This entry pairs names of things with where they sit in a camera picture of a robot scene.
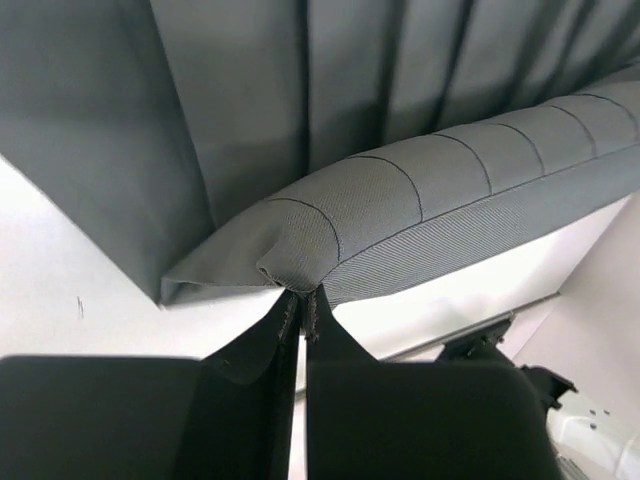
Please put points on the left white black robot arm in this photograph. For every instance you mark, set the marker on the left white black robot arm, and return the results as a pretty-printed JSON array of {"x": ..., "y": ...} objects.
[{"x": 587, "y": 441}]

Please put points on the grey pleated skirt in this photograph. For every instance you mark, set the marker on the grey pleated skirt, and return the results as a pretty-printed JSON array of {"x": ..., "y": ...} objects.
[{"x": 211, "y": 148}]

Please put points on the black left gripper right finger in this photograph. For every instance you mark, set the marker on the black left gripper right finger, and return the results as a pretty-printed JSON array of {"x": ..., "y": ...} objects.
[{"x": 366, "y": 419}]

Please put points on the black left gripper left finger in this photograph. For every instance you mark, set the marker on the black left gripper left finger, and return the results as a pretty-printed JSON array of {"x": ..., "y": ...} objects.
[{"x": 227, "y": 416}]

